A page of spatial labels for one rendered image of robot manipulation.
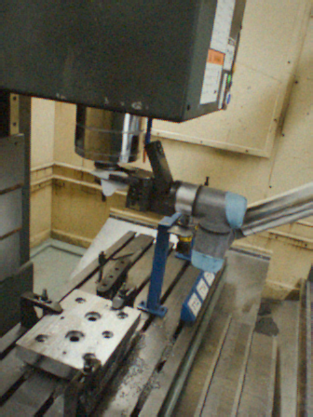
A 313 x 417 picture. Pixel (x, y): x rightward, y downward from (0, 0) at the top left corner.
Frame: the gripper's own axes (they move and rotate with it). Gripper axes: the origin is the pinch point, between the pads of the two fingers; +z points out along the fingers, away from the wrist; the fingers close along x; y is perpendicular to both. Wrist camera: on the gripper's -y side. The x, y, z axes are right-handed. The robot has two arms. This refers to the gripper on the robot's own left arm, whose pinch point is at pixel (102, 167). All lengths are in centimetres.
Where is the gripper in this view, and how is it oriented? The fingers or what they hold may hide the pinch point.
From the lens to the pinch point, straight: 94.9
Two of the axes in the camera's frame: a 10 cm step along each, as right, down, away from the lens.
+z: -9.3, -2.7, 2.7
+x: 3.5, -3.1, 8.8
